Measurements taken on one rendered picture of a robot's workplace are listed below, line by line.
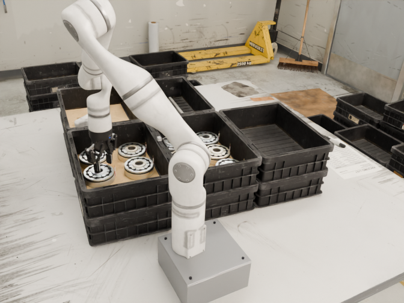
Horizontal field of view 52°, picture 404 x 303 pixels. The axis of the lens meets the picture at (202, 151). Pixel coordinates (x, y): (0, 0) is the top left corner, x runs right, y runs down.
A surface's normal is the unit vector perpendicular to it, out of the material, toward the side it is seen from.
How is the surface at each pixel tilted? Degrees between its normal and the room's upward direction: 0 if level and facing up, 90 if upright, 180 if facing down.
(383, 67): 90
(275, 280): 0
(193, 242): 90
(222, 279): 90
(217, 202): 90
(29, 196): 0
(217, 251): 1
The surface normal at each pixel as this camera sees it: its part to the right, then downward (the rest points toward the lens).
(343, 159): 0.04, -0.86
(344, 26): -0.88, 0.21
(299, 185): 0.37, 0.49
